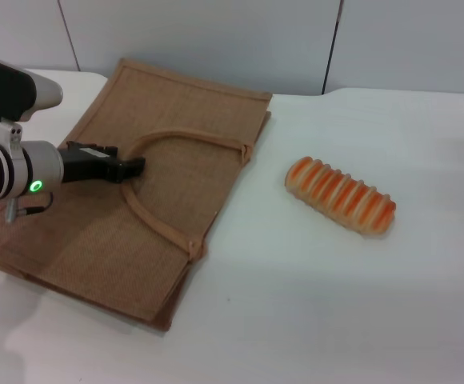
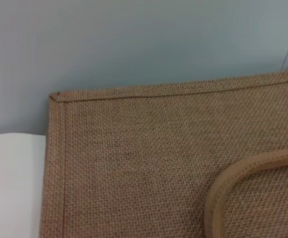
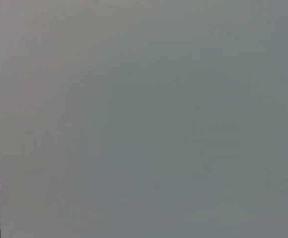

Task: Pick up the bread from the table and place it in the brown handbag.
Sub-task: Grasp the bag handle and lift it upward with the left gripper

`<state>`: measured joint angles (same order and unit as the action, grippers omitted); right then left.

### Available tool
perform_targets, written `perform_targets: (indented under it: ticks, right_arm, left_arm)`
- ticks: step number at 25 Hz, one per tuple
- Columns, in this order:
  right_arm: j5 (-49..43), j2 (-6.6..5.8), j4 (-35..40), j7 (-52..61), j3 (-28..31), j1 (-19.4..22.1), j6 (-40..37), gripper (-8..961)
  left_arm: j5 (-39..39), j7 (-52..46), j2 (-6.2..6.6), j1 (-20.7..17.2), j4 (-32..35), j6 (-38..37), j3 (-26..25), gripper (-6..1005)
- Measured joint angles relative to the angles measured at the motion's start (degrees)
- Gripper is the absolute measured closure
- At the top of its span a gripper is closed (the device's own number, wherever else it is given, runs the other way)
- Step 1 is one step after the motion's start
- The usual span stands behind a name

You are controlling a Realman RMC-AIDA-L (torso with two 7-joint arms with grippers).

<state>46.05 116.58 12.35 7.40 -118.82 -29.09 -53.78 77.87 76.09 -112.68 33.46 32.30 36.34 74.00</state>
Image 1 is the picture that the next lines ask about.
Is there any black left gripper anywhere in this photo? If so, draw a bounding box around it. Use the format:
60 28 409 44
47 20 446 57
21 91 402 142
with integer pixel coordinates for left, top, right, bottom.
57 140 148 184

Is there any orange striped bread loaf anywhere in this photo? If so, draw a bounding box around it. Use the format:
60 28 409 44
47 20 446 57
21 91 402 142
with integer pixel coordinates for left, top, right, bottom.
284 155 398 240

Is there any left wrist camera housing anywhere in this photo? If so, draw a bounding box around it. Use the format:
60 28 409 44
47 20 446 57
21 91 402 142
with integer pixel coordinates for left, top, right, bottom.
0 54 64 123

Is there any brown jute handbag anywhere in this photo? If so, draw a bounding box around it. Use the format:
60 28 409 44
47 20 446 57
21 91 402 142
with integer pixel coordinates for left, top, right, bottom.
0 58 274 332

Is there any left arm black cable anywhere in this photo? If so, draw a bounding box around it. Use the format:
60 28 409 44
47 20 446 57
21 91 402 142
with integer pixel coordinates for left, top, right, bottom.
5 193 54 223

